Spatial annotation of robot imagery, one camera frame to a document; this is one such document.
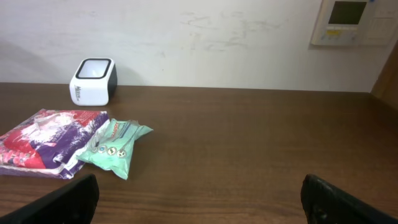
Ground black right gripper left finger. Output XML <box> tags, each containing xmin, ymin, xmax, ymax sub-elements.
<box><xmin>1</xmin><ymin>174</ymin><xmax>100</xmax><ymax>224</ymax></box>

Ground mint green wipes pack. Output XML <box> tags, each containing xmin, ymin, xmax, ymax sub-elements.
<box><xmin>77</xmin><ymin>119</ymin><xmax>153</xmax><ymax>180</ymax></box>

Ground white wall control panel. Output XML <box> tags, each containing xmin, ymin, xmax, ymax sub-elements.
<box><xmin>310</xmin><ymin>0</ymin><xmax>397</xmax><ymax>47</ymax></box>

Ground white barcode scanner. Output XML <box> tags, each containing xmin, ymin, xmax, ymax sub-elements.
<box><xmin>69</xmin><ymin>58</ymin><xmax>118</xmax><ymax>106</ymax></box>

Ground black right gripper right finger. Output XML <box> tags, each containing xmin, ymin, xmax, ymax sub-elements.
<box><xmin>300</xmin><ymin>174</ymin><xmax>397</xmax><ymax>224</ymax></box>

